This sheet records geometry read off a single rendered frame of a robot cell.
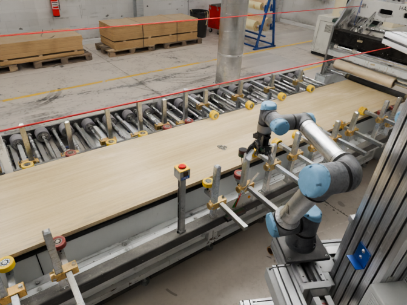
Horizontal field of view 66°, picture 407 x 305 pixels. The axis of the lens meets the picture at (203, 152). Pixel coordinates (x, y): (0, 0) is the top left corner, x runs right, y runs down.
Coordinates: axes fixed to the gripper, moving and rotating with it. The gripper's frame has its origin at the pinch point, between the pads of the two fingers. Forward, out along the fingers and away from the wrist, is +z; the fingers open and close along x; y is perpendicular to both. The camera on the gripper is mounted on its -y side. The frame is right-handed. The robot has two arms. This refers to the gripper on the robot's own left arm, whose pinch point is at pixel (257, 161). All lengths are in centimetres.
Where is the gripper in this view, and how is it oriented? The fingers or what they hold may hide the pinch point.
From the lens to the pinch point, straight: 172.6
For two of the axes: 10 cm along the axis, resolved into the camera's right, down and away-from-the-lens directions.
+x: 9.9, -0.4, 1.5
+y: 1.4, 5.5, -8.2
